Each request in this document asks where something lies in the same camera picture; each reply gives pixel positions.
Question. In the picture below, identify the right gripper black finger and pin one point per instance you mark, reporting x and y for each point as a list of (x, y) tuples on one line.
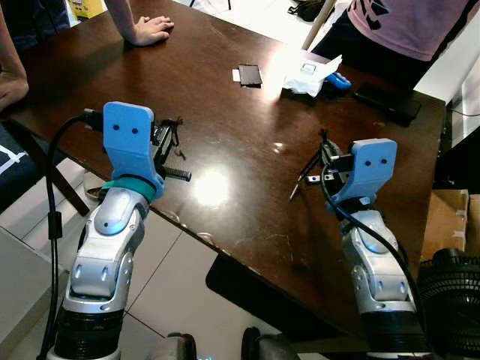
[(313, 163), (309, 185)]

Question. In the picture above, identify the person's bare forearm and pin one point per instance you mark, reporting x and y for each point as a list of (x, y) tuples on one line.
[(121, 11)]

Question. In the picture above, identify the person's bare hand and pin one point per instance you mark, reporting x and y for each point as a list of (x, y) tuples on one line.
[(150, 31), (11, 91)]

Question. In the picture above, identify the dark brown wooden table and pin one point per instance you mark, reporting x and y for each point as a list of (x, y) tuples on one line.
[(225, 135)]

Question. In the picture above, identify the white card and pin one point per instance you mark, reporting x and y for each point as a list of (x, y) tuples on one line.
[(235, 75)]

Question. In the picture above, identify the black rectangular case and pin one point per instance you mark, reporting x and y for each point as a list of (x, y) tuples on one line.
[(386, 103)]

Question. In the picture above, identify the blue plastic object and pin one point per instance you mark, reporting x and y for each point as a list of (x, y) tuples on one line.
[(339, 82)]

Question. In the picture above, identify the brown cardboard box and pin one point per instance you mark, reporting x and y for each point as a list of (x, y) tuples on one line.
[(442, 225)]

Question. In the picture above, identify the light wooden stick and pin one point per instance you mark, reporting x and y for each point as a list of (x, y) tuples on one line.
[(319, 24)]

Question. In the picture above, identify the yellow box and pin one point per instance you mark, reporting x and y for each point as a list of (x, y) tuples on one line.
[(86, 7)]

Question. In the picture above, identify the white chair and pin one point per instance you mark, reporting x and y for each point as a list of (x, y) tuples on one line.
[(450, 67)]

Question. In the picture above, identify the black bag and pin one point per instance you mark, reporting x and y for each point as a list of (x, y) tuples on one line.
[(306, 9)]

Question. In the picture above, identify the person in pink shirt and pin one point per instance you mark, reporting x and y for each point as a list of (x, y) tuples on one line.
[(412, 26)]

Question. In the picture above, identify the robot right leg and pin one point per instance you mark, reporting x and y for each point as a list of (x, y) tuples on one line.
[(270, 346)]

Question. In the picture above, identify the robot leg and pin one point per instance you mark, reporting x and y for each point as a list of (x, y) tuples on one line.
[(174, 346), (270, 346)]

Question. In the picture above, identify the robot left leg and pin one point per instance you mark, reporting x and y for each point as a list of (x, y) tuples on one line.
[(174, 346)]

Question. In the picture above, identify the person in dark clothes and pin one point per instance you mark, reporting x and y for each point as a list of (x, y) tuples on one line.
[(34, 19)]

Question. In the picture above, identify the black round fan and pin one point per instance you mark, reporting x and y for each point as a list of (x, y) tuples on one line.
[(450, 300)]

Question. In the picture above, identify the pale left wrist camera mount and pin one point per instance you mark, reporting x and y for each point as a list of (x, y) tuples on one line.
[(127, 139)]

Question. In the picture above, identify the pale wrist camera mount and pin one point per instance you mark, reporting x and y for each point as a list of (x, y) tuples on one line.
[(127, 139), (371, 169)]

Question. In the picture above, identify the pale right wrist camera mount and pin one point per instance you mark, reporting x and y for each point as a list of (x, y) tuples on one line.
[(371, 169)]

